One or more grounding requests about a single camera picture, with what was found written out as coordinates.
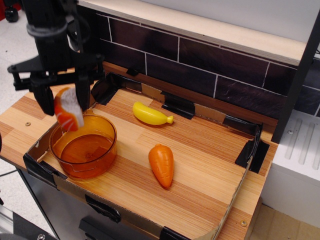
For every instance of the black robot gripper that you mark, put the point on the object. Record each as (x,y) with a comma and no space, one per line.
(56,64)

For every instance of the salmon sushi toy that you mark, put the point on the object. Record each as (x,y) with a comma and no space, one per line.
(67,110)

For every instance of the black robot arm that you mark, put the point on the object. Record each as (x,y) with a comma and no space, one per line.
(52,13)

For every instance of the orange transparent plastic pot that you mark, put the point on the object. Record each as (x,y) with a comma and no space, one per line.
(87,152)

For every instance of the yellow toy banana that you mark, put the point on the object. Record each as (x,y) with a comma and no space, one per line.
(150,116)

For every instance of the black caster wheel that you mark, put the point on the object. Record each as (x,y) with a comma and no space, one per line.
(11,14)

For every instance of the orange toy carrot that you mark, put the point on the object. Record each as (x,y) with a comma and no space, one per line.
(161,160)

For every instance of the white ribbed sink unit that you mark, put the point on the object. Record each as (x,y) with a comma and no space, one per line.
(292,186)

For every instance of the black vertical metal post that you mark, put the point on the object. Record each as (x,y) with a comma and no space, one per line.
(298,80)

